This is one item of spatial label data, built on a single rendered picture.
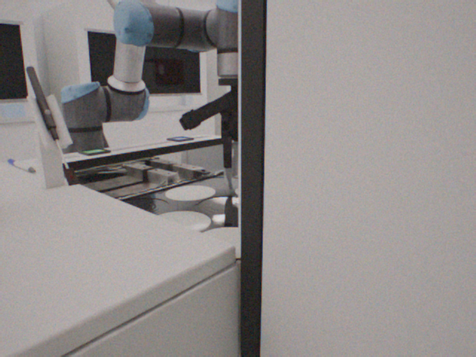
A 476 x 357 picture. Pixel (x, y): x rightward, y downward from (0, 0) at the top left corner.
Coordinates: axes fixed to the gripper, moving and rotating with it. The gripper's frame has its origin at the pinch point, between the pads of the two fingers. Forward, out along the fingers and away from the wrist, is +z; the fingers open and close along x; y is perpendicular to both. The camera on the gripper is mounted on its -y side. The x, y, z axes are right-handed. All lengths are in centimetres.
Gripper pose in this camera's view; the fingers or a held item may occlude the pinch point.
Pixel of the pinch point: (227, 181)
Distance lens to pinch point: 69.0
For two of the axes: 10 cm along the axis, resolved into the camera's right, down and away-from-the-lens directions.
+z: 0.0, 9.6, 2.7
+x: -0.1, -2.7, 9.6
